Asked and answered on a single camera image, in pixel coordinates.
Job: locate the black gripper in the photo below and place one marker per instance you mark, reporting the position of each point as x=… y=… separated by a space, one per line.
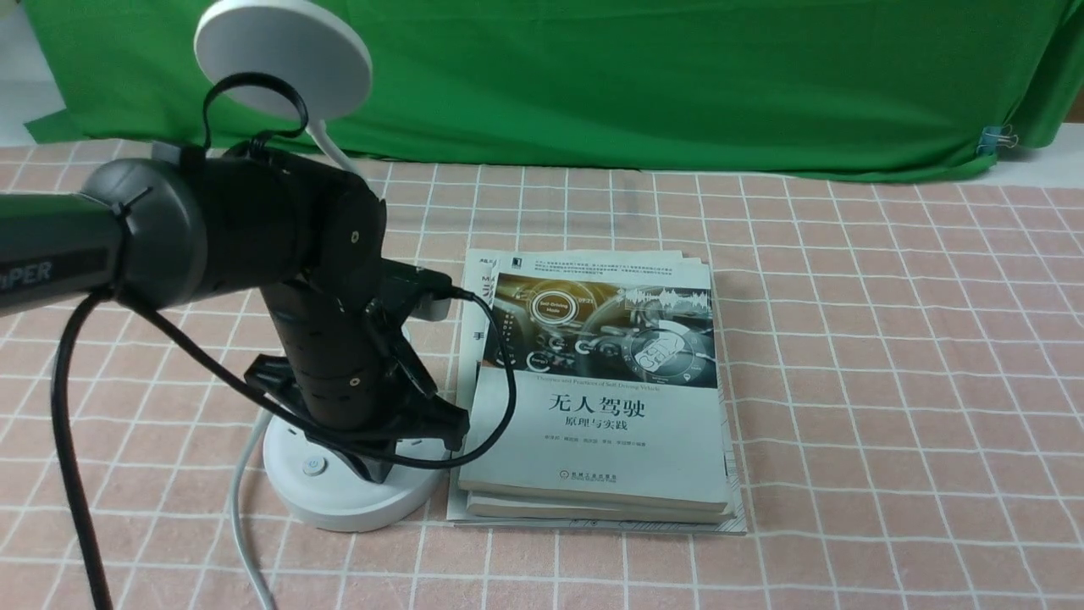
x=358 y=401

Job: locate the white desk lamp with base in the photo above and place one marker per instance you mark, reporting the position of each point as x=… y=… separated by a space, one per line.
x=327 y=63

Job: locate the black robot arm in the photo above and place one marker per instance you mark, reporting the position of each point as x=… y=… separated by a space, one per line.
x=160 y=232

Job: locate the top self-driving book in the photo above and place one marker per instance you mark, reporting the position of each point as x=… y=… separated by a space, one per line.
x=610 y=424

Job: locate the pink checkered tablecloth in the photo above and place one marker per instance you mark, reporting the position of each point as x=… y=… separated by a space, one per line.
x=902 y=368

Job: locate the green backdrop cloth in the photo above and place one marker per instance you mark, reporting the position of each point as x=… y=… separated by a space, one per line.
x=875 y=92

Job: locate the binder clip on cloth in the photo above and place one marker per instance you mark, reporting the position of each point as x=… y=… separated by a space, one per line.
x=994 y=138

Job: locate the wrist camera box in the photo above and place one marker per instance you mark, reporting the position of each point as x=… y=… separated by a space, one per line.
x=409 y=291

